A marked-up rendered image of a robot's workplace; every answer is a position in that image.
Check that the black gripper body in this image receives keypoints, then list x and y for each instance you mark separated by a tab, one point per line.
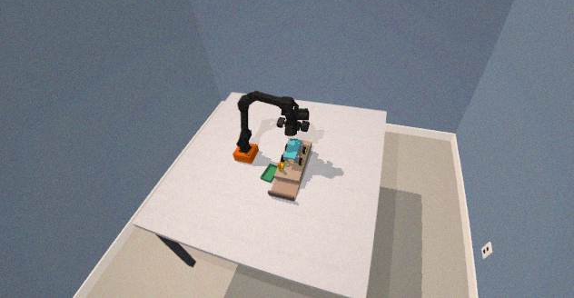
304	125

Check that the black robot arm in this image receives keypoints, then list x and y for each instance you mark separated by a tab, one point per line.
285	103

